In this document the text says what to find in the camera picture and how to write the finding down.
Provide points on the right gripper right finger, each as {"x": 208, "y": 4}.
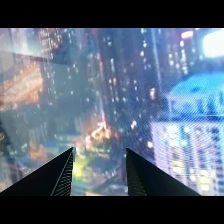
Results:
{"x": 146, "y": 181}

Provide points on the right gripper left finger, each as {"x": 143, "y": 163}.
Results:
{"x": 53, "y": 180}

